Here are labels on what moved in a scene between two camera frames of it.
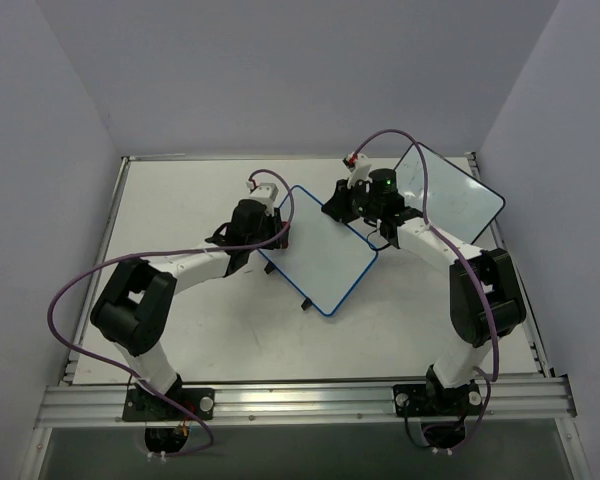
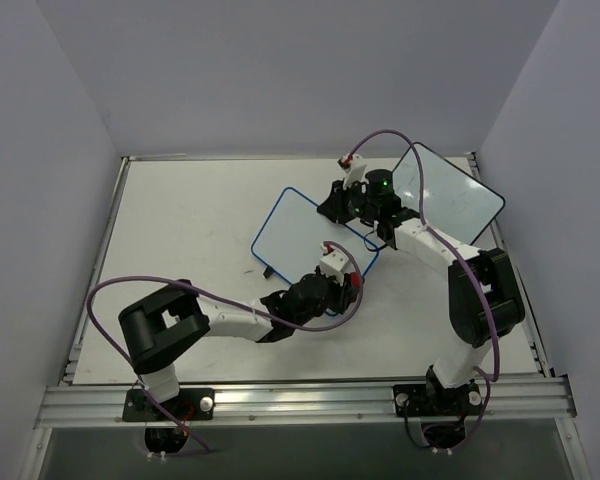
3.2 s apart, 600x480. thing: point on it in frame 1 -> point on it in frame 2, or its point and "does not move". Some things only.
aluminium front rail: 289,402 does not move
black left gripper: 273,232 -> 344,295
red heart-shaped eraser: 285,237 -> 355,280
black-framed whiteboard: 458,204 does not move
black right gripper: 337,201 does not move
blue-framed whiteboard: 325,259 does not move
